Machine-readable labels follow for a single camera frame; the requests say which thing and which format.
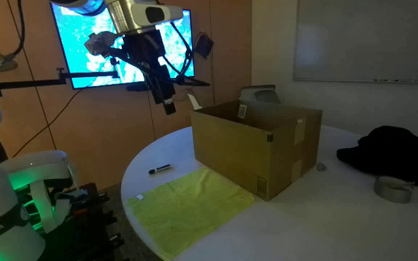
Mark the black marker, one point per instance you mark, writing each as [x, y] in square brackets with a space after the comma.
[160, 168]

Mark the open cardboard box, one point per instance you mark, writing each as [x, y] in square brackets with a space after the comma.
[232, 149]

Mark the small black wall device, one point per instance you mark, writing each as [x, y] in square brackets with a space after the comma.
[203, 43]

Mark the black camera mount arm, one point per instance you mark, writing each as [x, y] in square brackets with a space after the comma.
[25, 82]

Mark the wall mounted TV screen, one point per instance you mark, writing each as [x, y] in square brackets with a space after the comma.
[78, 48]

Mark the black fabric bundle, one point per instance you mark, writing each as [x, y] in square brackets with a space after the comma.
[398, 153]

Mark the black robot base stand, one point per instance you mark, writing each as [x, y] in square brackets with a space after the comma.
[87, 222]

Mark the grey tape roll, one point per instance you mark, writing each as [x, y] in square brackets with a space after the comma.
[392, 188]

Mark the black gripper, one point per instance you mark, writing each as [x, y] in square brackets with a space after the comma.
[148, 58]

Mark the wall whiteboard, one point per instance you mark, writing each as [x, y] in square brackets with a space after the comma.
[363, 37]

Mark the yellow green cloth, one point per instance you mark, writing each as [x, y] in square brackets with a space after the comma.
[184, 207]

